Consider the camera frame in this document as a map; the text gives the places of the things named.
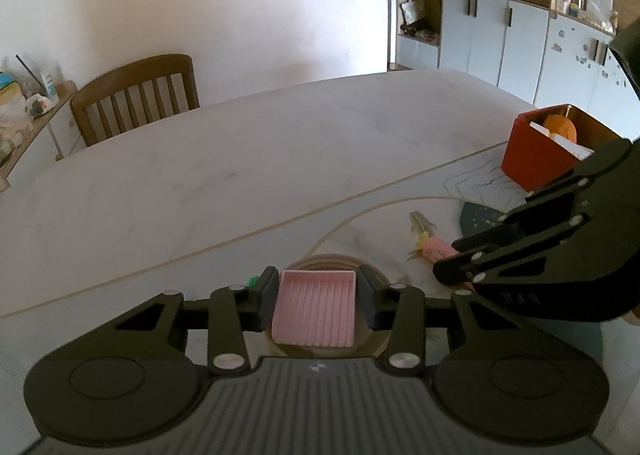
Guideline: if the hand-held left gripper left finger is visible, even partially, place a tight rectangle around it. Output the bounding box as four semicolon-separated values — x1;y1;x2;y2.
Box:
107;265;281;377

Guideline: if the wooden chair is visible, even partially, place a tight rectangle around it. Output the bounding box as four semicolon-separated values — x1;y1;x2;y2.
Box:
70;54;201;147

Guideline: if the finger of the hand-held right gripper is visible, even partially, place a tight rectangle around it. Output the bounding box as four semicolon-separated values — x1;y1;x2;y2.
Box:
452;138;634;257
433;214;597;289

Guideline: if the white item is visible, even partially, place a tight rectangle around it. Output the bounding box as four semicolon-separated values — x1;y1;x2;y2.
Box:
530;121;596;159

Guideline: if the red box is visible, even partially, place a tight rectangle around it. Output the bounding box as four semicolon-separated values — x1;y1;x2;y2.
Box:
501;104;629;192

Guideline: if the pink wrapped packet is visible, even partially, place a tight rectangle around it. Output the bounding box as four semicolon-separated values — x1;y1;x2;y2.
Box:
407;210;474;292

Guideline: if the white wall cabinet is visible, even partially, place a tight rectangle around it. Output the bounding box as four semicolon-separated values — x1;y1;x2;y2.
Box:
395;0;640;138

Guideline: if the small silver bag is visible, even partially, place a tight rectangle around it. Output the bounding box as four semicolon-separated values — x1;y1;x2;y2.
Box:
400;0;427;29

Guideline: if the pink ribbed tray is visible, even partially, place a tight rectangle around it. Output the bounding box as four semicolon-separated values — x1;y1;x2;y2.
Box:
271;270;358;349

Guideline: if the orange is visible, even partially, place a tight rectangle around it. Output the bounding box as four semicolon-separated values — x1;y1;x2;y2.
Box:
542;114;579;144

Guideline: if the pile of plastic bags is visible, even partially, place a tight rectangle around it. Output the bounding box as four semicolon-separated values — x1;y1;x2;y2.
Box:
0;54;69;158

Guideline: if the dark speckled mat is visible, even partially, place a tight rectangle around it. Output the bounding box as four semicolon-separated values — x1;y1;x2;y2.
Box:
459;200;526;242

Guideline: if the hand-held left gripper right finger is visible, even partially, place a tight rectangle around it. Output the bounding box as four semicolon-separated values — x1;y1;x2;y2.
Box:
359;265;523;378

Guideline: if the wooden sideboard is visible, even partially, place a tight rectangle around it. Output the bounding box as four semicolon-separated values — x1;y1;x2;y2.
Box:
0;80;81;192

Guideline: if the round wooden-rim dish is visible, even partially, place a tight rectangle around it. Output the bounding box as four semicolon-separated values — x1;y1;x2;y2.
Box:
270;253;396;360

